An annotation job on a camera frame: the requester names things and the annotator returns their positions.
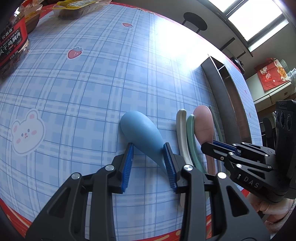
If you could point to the white spoon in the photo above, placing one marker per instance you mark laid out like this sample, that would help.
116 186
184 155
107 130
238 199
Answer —
181 129

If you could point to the black round chair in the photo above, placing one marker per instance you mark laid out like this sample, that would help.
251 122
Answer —
268 129
194 19

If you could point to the pink ceramic bowl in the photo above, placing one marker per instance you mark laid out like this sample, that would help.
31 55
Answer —
32 20

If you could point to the rice cooker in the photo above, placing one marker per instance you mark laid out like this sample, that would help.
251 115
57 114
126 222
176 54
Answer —
239 64

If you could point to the red printed cloth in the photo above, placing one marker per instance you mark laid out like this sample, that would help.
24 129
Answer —
270 74

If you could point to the person's right hand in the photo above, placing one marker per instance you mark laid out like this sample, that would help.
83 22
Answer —
272 208

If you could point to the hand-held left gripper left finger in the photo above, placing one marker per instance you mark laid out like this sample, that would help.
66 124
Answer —
128 166

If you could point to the white fridge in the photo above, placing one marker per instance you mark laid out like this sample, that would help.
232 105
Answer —
272 97

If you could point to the red label jar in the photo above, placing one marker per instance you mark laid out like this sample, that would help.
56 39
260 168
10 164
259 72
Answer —
11 46

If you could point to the pink spoon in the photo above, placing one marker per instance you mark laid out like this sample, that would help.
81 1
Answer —
203 122

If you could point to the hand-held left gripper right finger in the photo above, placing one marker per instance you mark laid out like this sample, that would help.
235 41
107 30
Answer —
168 166

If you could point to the stainless steel utensil holder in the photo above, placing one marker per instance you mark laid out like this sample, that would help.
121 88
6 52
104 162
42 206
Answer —
233 99

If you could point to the blue spoon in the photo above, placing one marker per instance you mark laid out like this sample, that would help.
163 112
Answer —
138 129

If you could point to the green spoon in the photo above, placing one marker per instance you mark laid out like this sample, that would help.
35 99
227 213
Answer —
190 132

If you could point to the dark framed window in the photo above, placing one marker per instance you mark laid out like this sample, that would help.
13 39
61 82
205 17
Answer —
249 18

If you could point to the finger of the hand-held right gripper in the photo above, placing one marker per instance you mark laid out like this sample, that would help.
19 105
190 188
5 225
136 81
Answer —
212 150
224 144

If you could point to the yellow snack packet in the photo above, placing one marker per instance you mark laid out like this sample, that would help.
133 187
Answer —
76 7

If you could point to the clear plastic containers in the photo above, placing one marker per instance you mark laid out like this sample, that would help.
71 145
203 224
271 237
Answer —
291 73

